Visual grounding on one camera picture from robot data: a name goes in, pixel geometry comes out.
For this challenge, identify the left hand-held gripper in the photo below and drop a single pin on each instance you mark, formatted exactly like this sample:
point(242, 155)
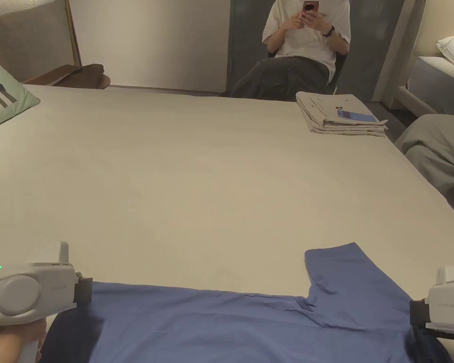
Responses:
point(19, 291)

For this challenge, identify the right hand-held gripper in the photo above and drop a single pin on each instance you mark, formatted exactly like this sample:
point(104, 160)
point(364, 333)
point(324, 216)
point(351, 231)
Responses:
point(448, 306)

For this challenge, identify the blue shirt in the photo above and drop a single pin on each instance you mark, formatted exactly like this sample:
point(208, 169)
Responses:
point(227, 329)

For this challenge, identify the person's left hand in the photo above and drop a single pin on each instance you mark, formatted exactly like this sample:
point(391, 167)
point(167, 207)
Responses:
point(3, 346)

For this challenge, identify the grey-green cloth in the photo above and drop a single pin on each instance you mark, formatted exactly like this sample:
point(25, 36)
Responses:
point(439, 155)

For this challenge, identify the green striped pillow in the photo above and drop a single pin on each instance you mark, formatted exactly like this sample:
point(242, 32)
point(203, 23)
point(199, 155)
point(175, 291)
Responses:
point(3, 102)

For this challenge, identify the bed with beige sheet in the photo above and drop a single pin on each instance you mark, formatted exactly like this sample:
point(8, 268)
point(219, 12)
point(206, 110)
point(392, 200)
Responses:
point(181, 181)

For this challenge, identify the blue phone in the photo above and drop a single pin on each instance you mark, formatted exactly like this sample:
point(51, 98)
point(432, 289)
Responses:
point(355, 116)

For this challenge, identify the grey bed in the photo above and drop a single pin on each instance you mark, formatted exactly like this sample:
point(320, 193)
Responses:
point(435, 81)

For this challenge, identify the folded beige cloth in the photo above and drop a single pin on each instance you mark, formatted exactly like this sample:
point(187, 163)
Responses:
point(325, 107)

